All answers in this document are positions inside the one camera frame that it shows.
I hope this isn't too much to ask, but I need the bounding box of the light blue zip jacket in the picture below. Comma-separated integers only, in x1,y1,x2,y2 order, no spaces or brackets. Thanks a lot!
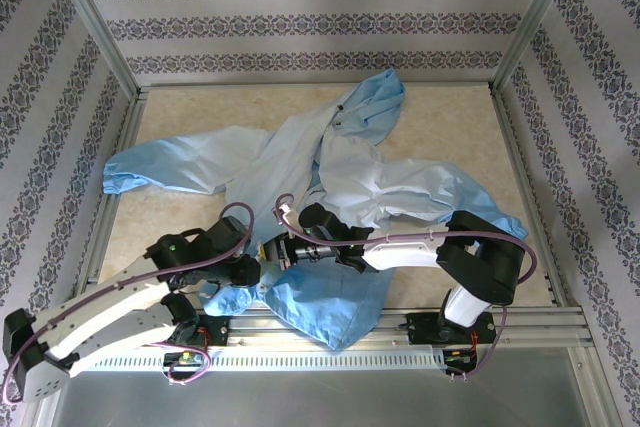
102,69,530,351

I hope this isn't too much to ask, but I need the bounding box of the small controller board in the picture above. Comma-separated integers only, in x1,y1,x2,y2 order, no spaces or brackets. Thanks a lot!
163,350,210,367
442,348,479,364

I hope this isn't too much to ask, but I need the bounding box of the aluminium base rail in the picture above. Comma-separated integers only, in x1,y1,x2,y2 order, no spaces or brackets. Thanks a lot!
197,306,596,348

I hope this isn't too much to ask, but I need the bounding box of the perforated metal cable tray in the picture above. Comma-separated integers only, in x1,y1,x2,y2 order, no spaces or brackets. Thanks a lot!
74,345,454,374

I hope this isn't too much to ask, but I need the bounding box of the aluminium side rail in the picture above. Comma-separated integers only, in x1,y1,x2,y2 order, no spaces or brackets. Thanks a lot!
492,84,574,308
74,91,149,298

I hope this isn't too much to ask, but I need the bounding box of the aluminium back rail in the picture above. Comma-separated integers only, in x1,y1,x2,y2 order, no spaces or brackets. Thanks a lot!
137,80,496,94

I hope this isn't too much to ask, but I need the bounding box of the aluminium frame post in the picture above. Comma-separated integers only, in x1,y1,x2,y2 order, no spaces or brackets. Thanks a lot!
42,0,146,101
489,0,586,93

